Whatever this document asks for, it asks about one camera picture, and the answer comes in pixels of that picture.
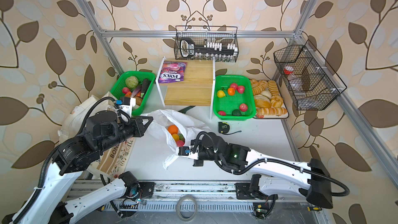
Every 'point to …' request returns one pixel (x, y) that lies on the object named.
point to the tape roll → (182, 198)
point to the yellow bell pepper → (176, 137)
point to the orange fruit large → (173, 129)
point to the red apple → (243, 107)
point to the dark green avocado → (236, 112)
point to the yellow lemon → (221, 94)
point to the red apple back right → (241, 89)
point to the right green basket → (233, 99)
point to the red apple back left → (233, 85)
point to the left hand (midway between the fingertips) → (154, 118)
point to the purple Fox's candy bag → (172, 71)
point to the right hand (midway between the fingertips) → (181, 151)
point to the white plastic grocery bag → (188, 125)
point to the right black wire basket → (311, 80)
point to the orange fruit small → (231, 91)
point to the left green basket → (119, 83)
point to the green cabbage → (131, 82)
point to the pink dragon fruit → (180, 143)
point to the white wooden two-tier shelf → (197, 89)
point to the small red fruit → (222, 113)
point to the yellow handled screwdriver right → (315, 208)
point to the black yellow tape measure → (224, 128)
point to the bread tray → (269, 102)
